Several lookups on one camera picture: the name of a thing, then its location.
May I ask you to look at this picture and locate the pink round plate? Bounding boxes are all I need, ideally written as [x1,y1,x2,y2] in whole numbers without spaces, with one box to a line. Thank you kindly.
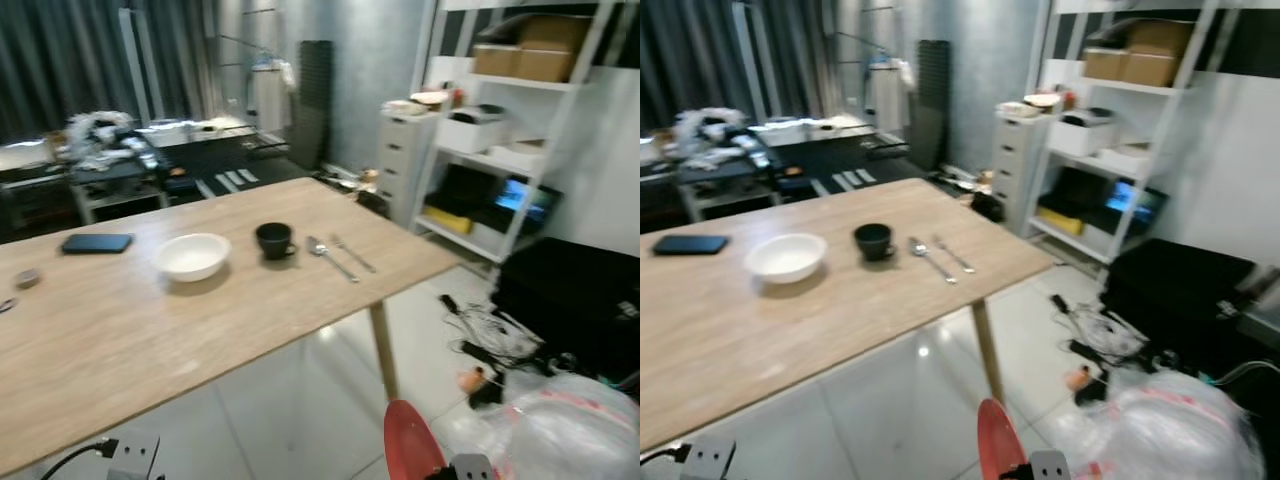
[384,399,449,480]
[976,397,1031,480]

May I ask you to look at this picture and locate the wooden table leg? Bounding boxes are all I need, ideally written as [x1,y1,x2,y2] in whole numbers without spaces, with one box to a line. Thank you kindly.
[368,302,401,401]
[970,298,1007,406]

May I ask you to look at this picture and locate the clear plastic bag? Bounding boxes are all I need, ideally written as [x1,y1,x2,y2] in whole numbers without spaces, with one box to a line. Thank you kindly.
[1050,368,1266,480]
[440,370,641,480]

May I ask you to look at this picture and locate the black suitcase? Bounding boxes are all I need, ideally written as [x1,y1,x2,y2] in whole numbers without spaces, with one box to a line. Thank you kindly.
[492,237,641,386]
[1100,238,1261,376]

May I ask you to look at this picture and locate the silver metal fork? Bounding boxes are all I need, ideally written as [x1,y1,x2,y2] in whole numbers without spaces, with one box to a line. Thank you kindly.
[330,234,378,274]
[932,235,977,275]

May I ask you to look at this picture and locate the white metal shelf rack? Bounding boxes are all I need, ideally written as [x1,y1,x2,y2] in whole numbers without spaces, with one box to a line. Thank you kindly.
[1025,0,1280,263]
[412,0,641,263]

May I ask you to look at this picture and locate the silver metal spoon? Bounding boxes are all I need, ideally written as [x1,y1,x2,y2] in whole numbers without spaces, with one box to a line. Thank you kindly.
[306,236,361,284]
[908,237,958,285]

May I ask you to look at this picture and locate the yellow box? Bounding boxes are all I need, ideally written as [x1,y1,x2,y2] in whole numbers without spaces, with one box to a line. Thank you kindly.
[423,205,473,236]
[1037,207,1086,238]

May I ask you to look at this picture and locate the black case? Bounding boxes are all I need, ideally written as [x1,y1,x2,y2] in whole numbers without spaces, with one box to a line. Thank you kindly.
[432,165,506,216]
[1045,167,1116,221]

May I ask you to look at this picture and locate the lit tablet screen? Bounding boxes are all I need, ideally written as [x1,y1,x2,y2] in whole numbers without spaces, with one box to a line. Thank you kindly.
[492,178,561,226]
[1105,180,1169,226]

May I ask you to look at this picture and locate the white drawer cabinet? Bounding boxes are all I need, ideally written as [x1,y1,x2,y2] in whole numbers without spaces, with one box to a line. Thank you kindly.
[377,108,441,226]
[992,112,1051,236]

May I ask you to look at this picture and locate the white ceramic bowl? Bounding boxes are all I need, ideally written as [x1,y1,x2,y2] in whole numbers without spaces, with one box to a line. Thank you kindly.
[744,233,828,285]
[155,233,232,283]

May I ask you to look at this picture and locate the black smartphone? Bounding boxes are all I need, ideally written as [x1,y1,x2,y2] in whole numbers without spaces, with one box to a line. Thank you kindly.
[652,234,731,257]
[60,232,135,255]

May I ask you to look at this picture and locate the white printer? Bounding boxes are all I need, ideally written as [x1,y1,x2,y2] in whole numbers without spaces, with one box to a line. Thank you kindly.
[1050,108,1119,157]
[438,105,511,154]

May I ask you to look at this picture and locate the black foam panel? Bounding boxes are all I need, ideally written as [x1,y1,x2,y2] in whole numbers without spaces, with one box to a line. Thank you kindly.
[290,40,333,171]
[905,40,951,171]

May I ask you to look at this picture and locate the white hanging garment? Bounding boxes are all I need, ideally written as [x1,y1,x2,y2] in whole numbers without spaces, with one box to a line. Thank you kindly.
[250,55,296,133]
[868,57,913,136]

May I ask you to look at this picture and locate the small cardboard box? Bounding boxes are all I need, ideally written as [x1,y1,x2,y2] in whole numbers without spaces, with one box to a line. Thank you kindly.
[1083,47,1131,81]
[473,43,521,78]

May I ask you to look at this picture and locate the grey robot on cart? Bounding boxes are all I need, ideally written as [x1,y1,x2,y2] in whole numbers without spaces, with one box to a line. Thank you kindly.
[65,110,201,196]
[672,107,816,196]

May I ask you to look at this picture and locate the large cardboard box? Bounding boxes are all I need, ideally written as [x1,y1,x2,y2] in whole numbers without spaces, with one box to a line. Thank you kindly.
[1127,20,1196,88]
[517,15,593,83]

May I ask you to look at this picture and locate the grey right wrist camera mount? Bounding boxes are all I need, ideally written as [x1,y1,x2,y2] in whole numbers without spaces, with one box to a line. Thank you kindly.
[450,453,497,480]
[1028,450,1073,480]

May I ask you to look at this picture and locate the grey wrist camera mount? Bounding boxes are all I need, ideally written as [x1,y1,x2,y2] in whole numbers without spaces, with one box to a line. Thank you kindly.
[680,440,737,480]
[107,431,161,480]
[1028,450,1073,480]
[450,453,497,480]

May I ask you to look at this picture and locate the tangled white and black cables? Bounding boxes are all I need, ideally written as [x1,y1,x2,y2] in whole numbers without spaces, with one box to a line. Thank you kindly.
[1050,293,1151,366]
[438,293,546,366]

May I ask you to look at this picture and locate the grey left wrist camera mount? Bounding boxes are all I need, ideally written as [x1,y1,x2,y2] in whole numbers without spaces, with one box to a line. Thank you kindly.
[680,440,737,480]
[107,431,161,480]

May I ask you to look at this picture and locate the black cup with handle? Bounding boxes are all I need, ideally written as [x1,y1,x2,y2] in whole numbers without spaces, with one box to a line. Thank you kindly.
[255,222,299,262]
[853,223,898,263]

